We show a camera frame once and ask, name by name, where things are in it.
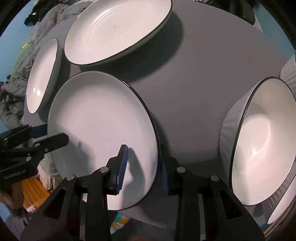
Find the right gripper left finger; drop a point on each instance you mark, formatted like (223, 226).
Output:
(59, 217)

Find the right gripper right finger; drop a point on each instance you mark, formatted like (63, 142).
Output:
(225, 216)

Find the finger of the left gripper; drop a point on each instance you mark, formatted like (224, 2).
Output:
(49, 144)
(24, 132)

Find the white plate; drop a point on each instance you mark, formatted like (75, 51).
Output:
(43, 75)
(99, 113)
(108, 30)

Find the white ribbed bowl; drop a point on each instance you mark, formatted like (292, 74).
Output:
(288, 74)
(284, 203)
(257, 141)

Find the white plate top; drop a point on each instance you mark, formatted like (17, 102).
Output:
(108, 30)

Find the left hand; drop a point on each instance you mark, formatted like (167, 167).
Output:
(16, 198)

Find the grey quilted blanket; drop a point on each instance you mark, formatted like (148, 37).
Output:
(14, 90)

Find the black office chair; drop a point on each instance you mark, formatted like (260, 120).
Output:
(243, 10)

